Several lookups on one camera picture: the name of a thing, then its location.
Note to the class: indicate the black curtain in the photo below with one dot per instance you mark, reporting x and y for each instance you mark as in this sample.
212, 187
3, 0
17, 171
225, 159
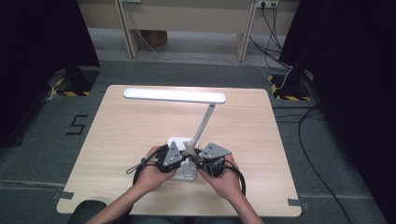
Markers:
34, 62
358, 93

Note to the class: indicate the person's right hand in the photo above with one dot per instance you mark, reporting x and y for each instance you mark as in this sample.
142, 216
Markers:
224, 185

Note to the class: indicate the black chair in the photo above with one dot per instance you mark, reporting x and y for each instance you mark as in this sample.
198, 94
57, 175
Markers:
85, 211

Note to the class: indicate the white wall socket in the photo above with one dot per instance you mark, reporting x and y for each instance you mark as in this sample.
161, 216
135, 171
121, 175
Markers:
267, 3

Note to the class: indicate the brown cardboard box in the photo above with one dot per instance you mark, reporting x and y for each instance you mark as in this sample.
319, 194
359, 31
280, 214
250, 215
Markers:
154, 38

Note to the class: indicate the striped black stand base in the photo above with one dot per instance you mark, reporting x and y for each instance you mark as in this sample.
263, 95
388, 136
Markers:
291, 90
84, 81

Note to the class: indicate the grey tape piece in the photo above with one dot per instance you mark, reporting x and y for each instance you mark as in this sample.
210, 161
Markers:
297, 203
63, 195

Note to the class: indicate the white desk lamp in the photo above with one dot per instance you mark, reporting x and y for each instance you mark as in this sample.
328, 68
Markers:
174, 95

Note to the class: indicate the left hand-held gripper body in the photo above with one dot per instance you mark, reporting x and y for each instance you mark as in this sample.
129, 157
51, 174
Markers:
172, 155

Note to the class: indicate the person's left hand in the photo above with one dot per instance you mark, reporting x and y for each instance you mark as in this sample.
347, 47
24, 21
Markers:
151, 177

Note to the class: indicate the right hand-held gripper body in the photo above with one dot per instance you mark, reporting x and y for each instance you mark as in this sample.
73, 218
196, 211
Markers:
213, 152

